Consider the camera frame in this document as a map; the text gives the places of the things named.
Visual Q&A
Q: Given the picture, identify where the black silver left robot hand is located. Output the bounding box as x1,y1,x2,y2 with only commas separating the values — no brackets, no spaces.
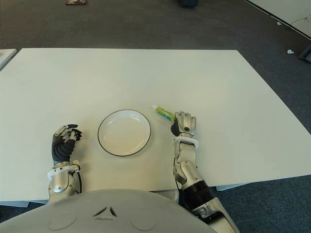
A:
52,123,83,163

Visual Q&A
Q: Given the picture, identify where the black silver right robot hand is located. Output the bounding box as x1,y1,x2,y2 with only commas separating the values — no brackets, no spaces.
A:
171,111,197,138

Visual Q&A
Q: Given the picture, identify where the green white toothpaste tube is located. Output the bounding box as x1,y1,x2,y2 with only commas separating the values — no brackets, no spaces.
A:
152,104,176,122

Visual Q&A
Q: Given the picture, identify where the white plate with black rim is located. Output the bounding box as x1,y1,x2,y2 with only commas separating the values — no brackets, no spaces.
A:
97,109,152,156

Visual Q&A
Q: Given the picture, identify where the grey robot torso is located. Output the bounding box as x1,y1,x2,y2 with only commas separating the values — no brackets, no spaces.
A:
0,188,214,233

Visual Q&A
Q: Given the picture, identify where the white side table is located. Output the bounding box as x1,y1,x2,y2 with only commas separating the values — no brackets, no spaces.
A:
0,49,17,71

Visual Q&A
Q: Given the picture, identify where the dark object on floor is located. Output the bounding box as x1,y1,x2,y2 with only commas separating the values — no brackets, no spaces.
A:
177,0,199,7

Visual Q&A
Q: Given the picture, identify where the dark blue grey object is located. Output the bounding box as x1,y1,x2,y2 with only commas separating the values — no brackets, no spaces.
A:
299,43,311,61

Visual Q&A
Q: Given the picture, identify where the white board with black edge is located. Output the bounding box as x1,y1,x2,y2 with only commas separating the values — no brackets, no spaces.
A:
244,0,311,39

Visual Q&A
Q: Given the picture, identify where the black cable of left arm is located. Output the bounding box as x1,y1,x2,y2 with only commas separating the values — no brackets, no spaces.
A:
72,165,84,194

